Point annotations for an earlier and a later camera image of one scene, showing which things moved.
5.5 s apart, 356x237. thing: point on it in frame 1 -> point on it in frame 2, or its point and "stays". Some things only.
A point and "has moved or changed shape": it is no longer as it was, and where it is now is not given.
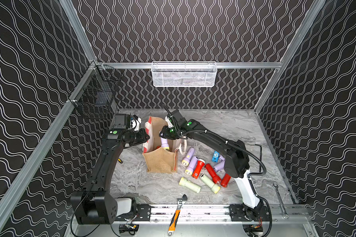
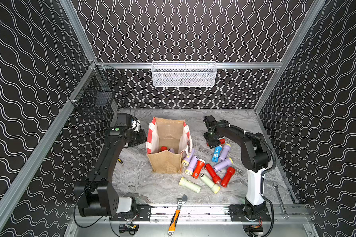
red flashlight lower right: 225,180 stays
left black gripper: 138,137 stays
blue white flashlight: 215,156 stays
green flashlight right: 215,187 stays
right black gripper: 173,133 -> 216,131
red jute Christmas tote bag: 157,159 has moved or changed shape
